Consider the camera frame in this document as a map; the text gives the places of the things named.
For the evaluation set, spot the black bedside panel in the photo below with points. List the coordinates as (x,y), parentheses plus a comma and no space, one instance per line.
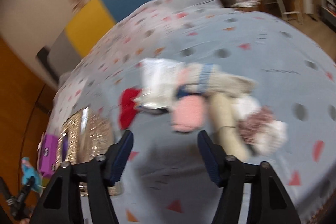
(47,64)

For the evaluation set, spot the wooden panelled wardrobe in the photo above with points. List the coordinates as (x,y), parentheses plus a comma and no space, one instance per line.
(15,108)

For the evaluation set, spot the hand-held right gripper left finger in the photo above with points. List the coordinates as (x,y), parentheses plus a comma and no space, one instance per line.
(122,158)

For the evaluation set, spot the wooden stool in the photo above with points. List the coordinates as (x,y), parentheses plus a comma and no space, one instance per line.
(288,12)

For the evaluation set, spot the beige sock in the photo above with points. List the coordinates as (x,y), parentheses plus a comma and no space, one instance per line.
(223,119)

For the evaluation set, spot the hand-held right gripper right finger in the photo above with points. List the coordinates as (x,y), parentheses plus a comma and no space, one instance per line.
(210,161)

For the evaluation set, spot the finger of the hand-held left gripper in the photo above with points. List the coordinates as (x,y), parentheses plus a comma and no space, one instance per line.
(21,203)

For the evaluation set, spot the blue plush toy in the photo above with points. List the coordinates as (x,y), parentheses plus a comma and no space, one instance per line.
(30,174)

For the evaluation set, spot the printed bed blanket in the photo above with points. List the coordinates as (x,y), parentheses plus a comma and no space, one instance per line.
(236,37)

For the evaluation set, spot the pink sock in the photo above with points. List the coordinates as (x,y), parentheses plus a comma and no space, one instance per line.
(189,113)

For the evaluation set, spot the pink satin scrunchie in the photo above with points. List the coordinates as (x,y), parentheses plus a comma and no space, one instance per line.
(252,124)

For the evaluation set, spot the red plush toy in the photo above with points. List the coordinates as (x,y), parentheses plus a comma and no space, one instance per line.
(127,106)

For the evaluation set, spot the gold gift box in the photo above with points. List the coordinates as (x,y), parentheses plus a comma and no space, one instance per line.
(97,134)

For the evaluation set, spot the purple box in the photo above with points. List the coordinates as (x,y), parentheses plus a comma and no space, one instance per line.
(48,150)

